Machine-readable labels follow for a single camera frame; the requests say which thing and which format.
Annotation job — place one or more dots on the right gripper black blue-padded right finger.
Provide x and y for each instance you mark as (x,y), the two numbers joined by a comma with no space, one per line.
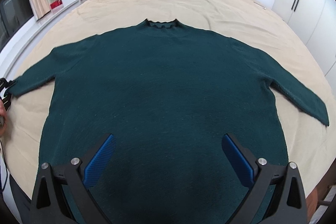
(287,205)

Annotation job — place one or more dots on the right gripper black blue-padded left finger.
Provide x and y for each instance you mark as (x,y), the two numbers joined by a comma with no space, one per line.
(49,203)

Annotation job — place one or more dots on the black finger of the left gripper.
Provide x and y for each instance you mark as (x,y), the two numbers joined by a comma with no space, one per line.
(4,86)

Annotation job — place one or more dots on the dark green knit sweater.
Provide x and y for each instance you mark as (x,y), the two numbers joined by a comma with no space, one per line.
(168,93)

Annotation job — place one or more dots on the person's hand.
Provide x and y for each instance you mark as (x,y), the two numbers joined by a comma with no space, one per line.
(3,114)

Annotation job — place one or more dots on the red box on shelf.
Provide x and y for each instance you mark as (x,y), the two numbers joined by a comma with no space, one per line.
(55,4)

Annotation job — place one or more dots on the white wardrobe black handles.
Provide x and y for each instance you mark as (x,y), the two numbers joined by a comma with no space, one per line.
(313,21)

